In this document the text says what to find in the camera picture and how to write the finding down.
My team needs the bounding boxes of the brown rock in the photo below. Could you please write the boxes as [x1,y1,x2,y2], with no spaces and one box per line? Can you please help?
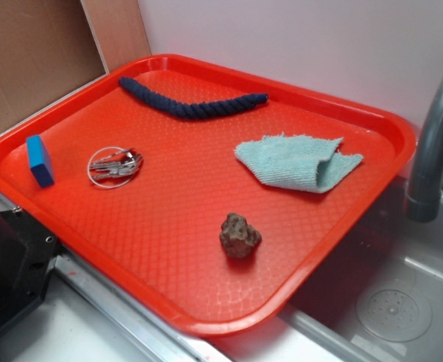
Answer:
[219,212,262,259]

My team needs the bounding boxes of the red plastic tray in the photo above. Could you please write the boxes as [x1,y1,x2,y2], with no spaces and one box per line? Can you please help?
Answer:
[0,55,416,336]

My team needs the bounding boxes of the light blue cloth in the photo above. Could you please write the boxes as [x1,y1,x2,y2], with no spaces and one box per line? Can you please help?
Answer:
[234,133,364,194]

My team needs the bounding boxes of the grey plastic sink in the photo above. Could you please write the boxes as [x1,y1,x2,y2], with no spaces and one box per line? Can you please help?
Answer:
[281,181,443,361]

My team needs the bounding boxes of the blue eraser block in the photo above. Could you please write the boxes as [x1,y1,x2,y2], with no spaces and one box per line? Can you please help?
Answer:
[26,135,54,188]

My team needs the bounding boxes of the grey faucet spout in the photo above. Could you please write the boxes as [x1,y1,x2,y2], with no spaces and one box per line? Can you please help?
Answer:
[404,79,443,222]

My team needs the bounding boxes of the round sink drain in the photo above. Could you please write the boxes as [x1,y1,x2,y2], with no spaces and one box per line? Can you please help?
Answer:
[355,281,432,342]

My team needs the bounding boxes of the brown cardboard panel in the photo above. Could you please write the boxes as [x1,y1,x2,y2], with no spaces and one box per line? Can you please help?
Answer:
[0,1,151,134]

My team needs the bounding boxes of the dark blue rope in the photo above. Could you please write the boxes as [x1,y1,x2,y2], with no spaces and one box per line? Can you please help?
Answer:
[118,76,270,121]

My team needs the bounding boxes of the silver keys on ring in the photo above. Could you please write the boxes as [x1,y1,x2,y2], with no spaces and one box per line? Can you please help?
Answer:
[87,146,144,189]

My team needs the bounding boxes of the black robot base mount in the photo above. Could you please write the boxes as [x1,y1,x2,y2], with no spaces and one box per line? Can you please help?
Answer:
[0,210,58,335]

